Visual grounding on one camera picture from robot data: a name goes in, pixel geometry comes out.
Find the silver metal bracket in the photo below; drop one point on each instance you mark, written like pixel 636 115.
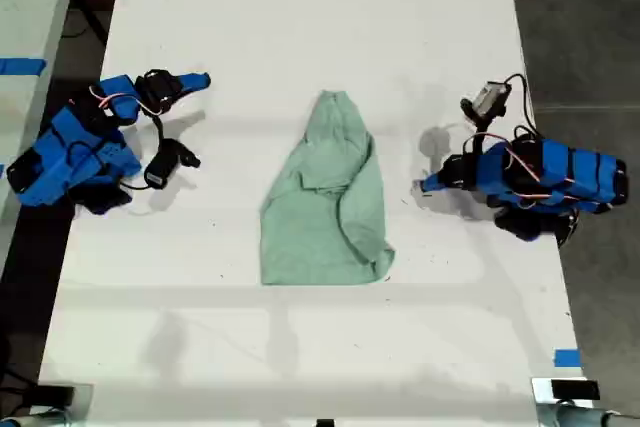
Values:
pixel 541 392
pixel 82 402

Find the pale green T-shirt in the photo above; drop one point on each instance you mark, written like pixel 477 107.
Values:
pixel 325 207

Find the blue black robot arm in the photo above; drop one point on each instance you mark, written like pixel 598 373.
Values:
pixel 75 147
pixel 565 172

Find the silver camera box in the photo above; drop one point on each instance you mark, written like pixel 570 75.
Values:
pixel 490 97

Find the small black clamp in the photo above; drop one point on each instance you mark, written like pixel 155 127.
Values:
pixel 325 423

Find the black camera box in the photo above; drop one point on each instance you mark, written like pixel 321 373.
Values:
pixel 167 162

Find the long blue tape strip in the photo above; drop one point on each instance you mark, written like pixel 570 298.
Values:
pixel 22 66

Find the short blue tape strip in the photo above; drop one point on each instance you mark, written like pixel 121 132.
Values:
pixel 567 358

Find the small black box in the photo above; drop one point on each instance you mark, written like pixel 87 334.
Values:
pixel 55 394
pixel 575 390

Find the grey metal tube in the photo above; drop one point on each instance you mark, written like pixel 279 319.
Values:
pixel 30 419
pixel 595 418

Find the black camera stalk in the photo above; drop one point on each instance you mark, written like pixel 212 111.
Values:
pixel 160 128
pixel 481 134

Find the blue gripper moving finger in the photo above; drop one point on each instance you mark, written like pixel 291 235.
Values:
pixel 437 188
pixel 192 88

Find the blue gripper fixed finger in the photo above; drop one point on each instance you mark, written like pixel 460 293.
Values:
pixel 437 178
pixel 195 78

